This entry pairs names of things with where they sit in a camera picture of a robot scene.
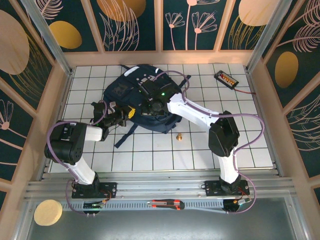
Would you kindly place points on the navy blue backpack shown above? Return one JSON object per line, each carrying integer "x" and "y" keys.
{"x": 125, "y": 87}

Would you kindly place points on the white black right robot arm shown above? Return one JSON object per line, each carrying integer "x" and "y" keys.
{"x": 192, "y": 110}

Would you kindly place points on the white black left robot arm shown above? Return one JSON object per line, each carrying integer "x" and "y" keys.
{"x": 82, "y": 170}

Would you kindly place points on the black device with orange cells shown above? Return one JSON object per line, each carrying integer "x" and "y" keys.
{"x": 226, "y": 78}

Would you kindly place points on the left controller circuit board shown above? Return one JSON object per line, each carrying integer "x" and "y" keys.
{"x": 93, "y": 205}

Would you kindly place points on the controller circuit board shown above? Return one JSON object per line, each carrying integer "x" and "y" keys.
{"x": 237, "y": 203}
{"x": 93, "y": 205}

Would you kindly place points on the orange black utility knife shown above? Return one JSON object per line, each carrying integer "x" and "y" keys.
{"x": 167, "y": 204}

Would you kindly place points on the grey metal sheet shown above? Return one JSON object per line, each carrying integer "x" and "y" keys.
{"x": 162, "y": 225}

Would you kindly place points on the round yellow sponge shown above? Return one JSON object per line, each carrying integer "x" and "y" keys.
{"x": 48, "y": 212}

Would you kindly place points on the right controller circuit board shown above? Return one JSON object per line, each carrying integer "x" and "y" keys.
{"x": 237, "y": 203}

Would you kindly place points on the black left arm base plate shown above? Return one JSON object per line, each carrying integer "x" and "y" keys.
{"x": 110, "y": 187}

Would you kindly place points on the aluminium extrusion rail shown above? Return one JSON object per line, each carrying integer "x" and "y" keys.
{"x": 160, "y": 186}

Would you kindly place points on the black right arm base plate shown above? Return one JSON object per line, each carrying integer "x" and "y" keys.
{"x": 212, "y": 187}

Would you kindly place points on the left aluminium frame post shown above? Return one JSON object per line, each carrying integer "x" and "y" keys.
{"x": 47, "y": 37}

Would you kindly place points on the aluminium frame post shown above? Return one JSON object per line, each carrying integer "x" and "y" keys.
{"x": 267, "y": 35}
{"x": 47, "y": 37}

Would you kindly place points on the right aluminium frame post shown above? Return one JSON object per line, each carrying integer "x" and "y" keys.
{"x": 267, "y": 35}

